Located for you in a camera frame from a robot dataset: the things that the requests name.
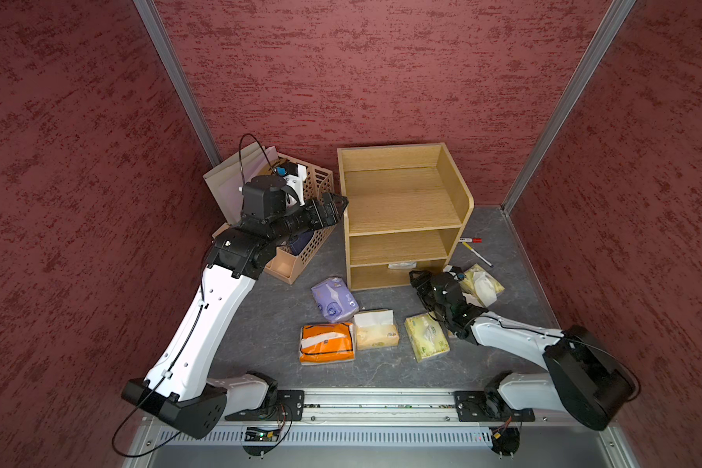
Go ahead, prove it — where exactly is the cream tissue pack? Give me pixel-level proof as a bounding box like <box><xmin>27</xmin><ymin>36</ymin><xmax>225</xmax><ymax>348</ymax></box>
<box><xmin>353</xmin><ymin>309</ymin><xmax>400</xmax><ymax>351</ymax></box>

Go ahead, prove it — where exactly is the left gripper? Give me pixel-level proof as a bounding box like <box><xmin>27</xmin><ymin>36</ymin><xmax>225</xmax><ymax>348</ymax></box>
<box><xmin>269</xmin><ymin>192</ymin><xmax>348</xmax><ymax>244</ymax></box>

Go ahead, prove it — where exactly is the left corner metal profile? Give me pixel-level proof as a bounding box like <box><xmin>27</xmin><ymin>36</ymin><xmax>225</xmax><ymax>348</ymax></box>
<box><xmin>134</xmin><ymin>0</ymin><xmax>220</xmax><ymax>167</ymax></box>

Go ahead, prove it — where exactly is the corner metal profile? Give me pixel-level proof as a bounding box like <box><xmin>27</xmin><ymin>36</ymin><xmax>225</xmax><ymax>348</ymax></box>
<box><xmin>501</xmin><ymin>0</ymin><xmax>636</xmax><ymax>218</ymax></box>
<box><xmin>134</xmin><ymin>0</ymin><xmax>220</xmax><ymax>167</ymax></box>

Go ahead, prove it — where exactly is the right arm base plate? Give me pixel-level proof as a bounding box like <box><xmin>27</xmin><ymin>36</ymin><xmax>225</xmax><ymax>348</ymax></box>
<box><xmin>454</xmin><ymin>390</ymin><xmax>535</xmax><ymax>424</ymax></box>

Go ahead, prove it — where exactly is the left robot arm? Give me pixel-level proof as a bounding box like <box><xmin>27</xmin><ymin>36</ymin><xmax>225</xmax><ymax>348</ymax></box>
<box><xmin>122</xmin><ymin>175</ymin><xmax>348</xmax><ymax>440</ymax></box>

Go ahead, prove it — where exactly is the dark blue book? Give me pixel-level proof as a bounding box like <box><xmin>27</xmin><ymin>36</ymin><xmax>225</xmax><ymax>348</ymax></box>
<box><xmin>289</xmin><ymin>231</ymin><xmax>314</xmax><ymax>257</ymax></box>

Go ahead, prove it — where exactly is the lilac folder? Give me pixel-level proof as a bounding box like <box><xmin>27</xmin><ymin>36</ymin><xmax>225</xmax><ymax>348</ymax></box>
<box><xmin>218</xmin><ymin>144</ymin><xmax>278</xmax><ymax>223</ymax></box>

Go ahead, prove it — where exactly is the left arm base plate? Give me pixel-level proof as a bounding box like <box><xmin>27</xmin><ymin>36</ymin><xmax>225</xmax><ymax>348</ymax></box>
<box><xmin>222</xmin><ymin>390</ymin><xmax>305</xmax><ymax>422</ymax></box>

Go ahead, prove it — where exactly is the wooden two-tier shelf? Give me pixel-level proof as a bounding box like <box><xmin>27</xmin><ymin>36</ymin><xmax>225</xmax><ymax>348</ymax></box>
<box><xmin>337</xmin><ymin>142</ymin><xmax>474</xmax><ymax>291</ymax></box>

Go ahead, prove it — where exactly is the yellow white pen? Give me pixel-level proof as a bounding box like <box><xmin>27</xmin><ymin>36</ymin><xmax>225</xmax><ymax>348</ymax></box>
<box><xmin>460</xmin><ymin>242</ymin><xmax>494</xmax><ymax>268</ymax></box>

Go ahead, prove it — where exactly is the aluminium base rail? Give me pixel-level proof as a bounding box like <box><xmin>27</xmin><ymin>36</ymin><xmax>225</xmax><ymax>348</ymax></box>
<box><xmin>123</xmin><ymin>388</ymin><xmax>639</xmax><ymax>467</ymax></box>

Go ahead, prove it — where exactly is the white tissue pack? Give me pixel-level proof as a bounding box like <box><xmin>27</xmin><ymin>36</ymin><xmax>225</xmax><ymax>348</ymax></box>
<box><xmin>311</xmin><ymin>277</ymin><xmax>360</xmax><ymax>323</ymax></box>

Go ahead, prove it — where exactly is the red white marker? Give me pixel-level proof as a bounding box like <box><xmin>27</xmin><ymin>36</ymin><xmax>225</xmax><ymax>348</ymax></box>
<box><xmin>459</xmin><ymin>237</ymin><xmax>483</xmax><ymax>244</ymax></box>

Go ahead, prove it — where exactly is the beige plastic file organizer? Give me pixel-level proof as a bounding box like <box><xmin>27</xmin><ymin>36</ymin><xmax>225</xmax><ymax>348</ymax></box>
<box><xmin>206</xmin><ymin>155</ymin><xmax>348</xmax><ymax>284</ymax></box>

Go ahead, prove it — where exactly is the orange tissue pack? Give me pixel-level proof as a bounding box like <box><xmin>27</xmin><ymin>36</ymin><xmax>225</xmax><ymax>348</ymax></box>
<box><xmin>298</xmin><ymin>322</ymin><xmax>356</xmax><ymax>366</ymax></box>

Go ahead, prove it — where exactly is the green yellow tissue pack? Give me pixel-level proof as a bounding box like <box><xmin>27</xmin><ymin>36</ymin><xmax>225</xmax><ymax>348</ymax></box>
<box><xmin>405</xmin><ymin>313</ymin><xmax>450</xmax><ymax>363</ymax></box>

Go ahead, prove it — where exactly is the right corner metal profile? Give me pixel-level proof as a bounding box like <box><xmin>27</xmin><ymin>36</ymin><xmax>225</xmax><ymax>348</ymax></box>
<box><xmin>501</xmin><ymin>0</ymin><xmax>636</xmax><ymax>218</ymax></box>

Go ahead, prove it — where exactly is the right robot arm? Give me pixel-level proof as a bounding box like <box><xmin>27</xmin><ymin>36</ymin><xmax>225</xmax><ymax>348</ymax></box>
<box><xmin>409</xmin><ymin>268</ymin><xmax>641</xmax><ymax>431</ymax></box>

